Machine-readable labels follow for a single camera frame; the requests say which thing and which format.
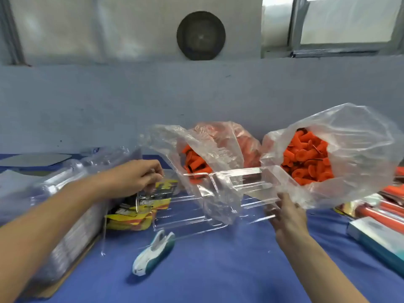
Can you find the person's left hand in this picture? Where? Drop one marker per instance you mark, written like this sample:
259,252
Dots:
129,176

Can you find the person's right hand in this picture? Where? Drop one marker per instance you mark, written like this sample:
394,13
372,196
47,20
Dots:
290,224

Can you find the teal hand stapler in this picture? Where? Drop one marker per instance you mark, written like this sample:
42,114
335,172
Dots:
153,252

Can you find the stack of clear blister shells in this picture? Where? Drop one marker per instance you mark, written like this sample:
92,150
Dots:
69,243

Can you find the person's right forearm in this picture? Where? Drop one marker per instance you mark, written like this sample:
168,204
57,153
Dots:
319,274

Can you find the person's left forearm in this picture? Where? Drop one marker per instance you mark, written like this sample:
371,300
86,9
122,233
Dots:
50,236

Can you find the stack of yellow black cards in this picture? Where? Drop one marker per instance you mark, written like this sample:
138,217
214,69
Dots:
129,217

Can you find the teal white cardboard box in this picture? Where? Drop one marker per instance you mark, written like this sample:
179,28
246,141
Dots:
379,243

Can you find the grey flat sheet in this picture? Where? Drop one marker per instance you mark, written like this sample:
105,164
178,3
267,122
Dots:
35,159

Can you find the large clear plastic bag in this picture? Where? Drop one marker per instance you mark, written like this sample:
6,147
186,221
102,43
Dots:
366,148

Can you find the grey framed window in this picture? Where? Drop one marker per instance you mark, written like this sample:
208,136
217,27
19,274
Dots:
126,25

